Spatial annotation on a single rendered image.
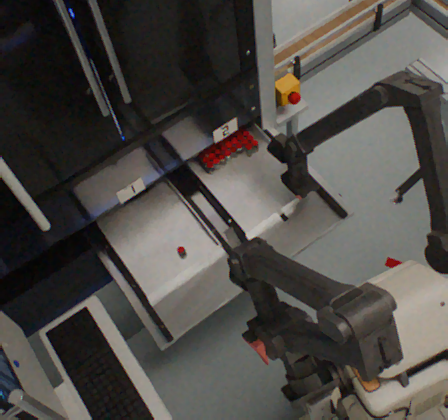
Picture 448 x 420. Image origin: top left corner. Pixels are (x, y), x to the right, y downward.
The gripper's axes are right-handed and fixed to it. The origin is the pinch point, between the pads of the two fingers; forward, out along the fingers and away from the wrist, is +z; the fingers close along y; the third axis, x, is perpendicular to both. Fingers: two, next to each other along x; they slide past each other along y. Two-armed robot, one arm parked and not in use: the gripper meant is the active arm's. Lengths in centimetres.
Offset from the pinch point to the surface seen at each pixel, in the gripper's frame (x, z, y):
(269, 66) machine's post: -11.4, -29.1, 24.8
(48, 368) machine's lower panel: 96, 56, 36
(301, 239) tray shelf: 8.1, 4.1, -9.2
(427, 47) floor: -141, 86, 75
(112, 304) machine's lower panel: 64, 42, 34
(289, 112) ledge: -19.2, 0.7, 29.0
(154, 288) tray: 51, 2, 5
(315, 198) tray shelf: -4.1, 3.5, -1.3
